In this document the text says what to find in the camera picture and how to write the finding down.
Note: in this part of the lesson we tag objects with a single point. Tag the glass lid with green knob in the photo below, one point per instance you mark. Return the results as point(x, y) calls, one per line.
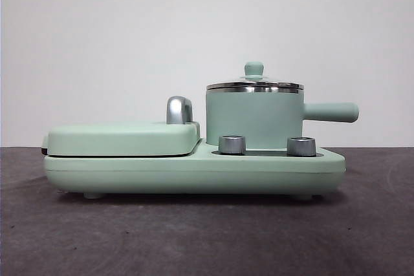
point(254, 69)

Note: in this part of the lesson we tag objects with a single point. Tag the mint green steamer pot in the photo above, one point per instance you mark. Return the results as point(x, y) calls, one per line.
point(255, 117)

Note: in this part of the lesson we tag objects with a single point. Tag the silver control knob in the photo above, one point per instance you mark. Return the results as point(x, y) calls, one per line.
point(231, 144)
point(300, 146)

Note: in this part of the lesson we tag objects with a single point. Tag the mint green breakfast maker appliance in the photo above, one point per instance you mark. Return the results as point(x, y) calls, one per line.
point(129, 169)

